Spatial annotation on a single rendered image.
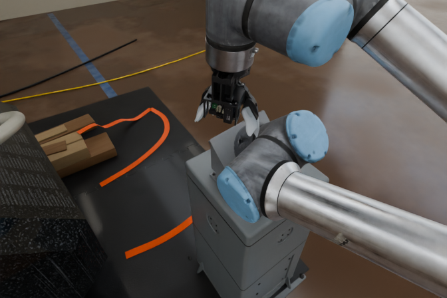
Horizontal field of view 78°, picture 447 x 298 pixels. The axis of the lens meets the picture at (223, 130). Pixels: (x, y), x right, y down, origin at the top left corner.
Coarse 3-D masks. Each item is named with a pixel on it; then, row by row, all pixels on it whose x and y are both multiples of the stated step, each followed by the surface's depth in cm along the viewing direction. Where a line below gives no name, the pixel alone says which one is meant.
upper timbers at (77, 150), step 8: (64, 136) 217; (72, 136) 217; (80, 136) 217; (48, 144) 210; (72, 144) 210; (80, 144) 210; (64, 152) 203; (72, 152) 203; (80, 152) 207; (88, 152) 211; (56, 160) 198; (64, 160) 202; (72, 160) 206; (80, 160) 210; (56, 168) 202
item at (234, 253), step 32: (192, 160) 109; (192, 192) 115; (224, 224) 97; (256, 224) 87; (288, 224) 100; (224, 256) 112; (256, 256) 97; (288, 256) 125; (224, 288) 134; (256, 288) 124; (288, 288) 151
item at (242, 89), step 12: (216, 72) 50; (240, 72) 50; (216, 84) 53; (228, 84) 50; (240, 84) 57; (204, 96) 54; (216, 96) 54; (228, 96) 54; (240, 96) 55; (204, 108) 56; (216, 108) 57; (228, 108) 54; (228, 120) 56
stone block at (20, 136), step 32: (0, 160) 118; (32, 160) 130; (0, 192) 103; (32, 192) 112; (64, 192) 124; (0, 224) 93; (32, 224) 100; (64, 224) 109; (0, 256) 91; (32, 256) 99; (64, 256) 109; (96, 256) 128; (0, 288) 98; (32, 288) 107; (64, 288) 119
